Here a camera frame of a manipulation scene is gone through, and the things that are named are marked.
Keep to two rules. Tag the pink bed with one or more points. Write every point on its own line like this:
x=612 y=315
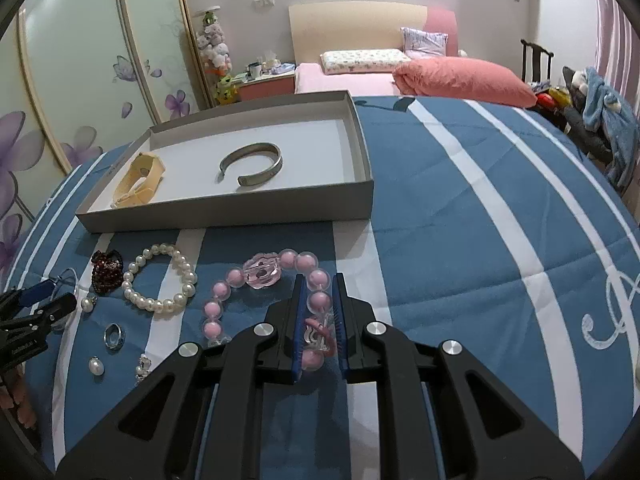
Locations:
x=345 y=82

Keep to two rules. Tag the thin silver hoop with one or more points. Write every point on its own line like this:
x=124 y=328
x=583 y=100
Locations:
x=75 y=280

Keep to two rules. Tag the purple patterned pillow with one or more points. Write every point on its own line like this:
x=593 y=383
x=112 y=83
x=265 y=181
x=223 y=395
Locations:
x=425 y=41

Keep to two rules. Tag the blue plush garment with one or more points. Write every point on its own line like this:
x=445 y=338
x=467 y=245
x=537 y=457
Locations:
x=607 y=110

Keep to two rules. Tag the white pearl earring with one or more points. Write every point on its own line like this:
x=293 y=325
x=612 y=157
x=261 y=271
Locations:
x=96 y=366
x=87 y=304

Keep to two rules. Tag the cream pink headboard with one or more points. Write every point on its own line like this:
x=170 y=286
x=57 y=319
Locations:
x=350 y=25

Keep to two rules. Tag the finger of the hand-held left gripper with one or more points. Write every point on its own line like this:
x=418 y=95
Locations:
x=57 y=310
x=35 y=294

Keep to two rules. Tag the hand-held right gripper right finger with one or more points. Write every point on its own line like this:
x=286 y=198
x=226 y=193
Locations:
x=341 y=330

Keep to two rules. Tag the floral sliding door wardrobe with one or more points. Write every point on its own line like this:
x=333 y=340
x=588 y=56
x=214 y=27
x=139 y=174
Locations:
x=100 y=60

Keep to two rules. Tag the white wall outlet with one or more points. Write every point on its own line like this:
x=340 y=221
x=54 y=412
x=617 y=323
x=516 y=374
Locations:
x=264 y=2

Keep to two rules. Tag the clear crystal earring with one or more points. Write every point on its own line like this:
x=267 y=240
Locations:
x=144 y=367

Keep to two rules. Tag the hanging stuffed toys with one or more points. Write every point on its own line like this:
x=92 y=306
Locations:
x=215 y=50

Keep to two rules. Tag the pink cream nightstand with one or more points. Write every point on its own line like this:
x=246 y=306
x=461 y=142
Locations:
x=265 y=90

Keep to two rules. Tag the dark wooden chair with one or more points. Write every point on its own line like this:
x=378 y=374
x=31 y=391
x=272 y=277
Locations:
x=526 y=60

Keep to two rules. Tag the folded pink quilt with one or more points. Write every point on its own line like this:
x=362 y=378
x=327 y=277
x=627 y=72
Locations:
x=460 y=80

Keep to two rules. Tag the white patterned pillow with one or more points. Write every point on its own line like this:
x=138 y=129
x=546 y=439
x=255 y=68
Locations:
x=360 y=60

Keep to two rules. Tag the silver cuff bangle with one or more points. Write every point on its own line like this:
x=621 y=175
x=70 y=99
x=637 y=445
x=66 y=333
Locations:
x=276 y=160

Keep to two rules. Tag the tissue box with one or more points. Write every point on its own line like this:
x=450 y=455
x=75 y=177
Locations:
x=271 y=60

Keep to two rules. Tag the colourful toy pile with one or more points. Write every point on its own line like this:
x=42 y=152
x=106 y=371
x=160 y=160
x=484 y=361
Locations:
x=552 y=97

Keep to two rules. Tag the pink curtain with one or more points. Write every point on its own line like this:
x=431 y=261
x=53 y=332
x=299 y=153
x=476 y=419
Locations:
x=617 y=30

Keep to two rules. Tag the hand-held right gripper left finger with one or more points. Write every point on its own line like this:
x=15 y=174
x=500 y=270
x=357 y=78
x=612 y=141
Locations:
x=298 y=330

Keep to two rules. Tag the grey cardboard box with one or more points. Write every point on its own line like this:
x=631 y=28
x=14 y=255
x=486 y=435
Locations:
x=300 y=135

